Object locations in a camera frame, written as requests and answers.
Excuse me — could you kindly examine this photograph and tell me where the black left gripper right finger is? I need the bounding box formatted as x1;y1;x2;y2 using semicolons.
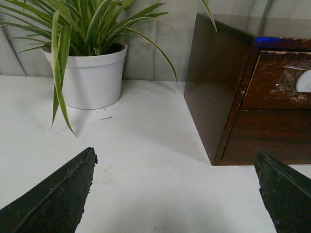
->
254;149;311;233

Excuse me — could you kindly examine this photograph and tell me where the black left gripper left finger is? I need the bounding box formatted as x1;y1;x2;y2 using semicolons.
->
0;148;98;233

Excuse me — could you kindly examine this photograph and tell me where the dark wooden drawer cabinet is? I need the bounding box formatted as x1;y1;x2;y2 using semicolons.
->
184;14;311;166

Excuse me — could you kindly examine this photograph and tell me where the white plant pot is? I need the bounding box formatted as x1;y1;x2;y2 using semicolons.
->
41;41;128;110

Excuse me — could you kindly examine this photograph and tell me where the green striped spider plant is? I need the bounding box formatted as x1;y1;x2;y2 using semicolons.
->
0;0;218;136

